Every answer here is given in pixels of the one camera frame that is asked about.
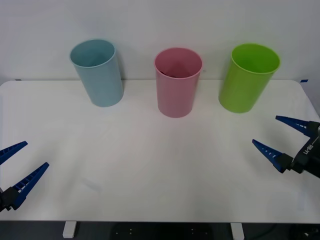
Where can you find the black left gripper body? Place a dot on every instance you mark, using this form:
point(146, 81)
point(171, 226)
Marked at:
point(2, 201)

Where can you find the pale blue plastic bin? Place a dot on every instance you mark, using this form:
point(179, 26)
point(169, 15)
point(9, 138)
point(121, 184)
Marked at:
point(100, 82)

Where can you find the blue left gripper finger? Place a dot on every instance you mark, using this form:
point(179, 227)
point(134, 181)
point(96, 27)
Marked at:
point(11, 150)
point(27, 182)

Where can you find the green plastic bin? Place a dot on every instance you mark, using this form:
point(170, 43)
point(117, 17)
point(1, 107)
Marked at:
point(242, 87)

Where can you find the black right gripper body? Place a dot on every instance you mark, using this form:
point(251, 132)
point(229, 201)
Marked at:
point(310, 157)

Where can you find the pink plastic bin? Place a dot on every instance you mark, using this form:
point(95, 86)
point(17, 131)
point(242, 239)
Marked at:
point(175, 97)

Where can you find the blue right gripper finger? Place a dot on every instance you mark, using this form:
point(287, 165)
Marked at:
point(296, 123)
point(271, 153)

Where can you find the white table leg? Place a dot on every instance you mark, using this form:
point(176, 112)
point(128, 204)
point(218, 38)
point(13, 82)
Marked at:
point(68, 229)
point(237, 231)

